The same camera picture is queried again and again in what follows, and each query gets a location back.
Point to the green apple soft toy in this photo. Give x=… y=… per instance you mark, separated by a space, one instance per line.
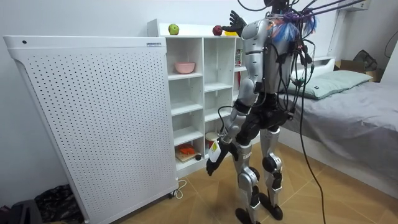
x=173 y=29

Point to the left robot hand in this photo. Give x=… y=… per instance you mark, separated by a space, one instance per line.
x=214 y=157

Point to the white shelf unit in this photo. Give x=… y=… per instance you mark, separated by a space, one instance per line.
x=199 y=93

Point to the dark patterned cloth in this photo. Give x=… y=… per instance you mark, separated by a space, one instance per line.
x=57 y=203

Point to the red apple soft toy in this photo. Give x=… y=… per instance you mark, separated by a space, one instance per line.
x=217 y=30

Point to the red and white carton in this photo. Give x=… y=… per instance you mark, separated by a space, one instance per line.
x=238 y=58

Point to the robot legs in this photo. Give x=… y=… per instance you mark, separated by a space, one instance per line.
x=247 y=182

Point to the robot body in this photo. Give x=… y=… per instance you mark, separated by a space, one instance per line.
x=280 y=65

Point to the red canister with white lid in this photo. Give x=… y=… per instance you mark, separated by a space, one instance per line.
x=211 y=139

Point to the grey bed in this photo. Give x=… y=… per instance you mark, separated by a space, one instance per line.
x=348 y=124

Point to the black bag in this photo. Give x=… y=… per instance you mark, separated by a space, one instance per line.
x=366 y=59

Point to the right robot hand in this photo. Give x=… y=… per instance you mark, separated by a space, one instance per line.
x=237 y=24

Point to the cardboard box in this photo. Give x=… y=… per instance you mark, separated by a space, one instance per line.
x=348 y=66

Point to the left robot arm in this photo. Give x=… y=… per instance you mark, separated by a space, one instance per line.
x=253 y=56

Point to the orange toy on wooden board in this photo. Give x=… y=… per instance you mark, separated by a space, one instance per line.
x=186 y=151

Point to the pink bowl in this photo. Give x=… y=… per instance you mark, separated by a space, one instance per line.
x=184 y=67

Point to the pale green pillow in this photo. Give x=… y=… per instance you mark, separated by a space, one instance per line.
x=329 y=84

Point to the white perforated cabinet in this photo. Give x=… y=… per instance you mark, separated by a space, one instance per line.
x=102 y=124

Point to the white air conditioner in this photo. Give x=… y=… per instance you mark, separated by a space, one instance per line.
x=357 y=4

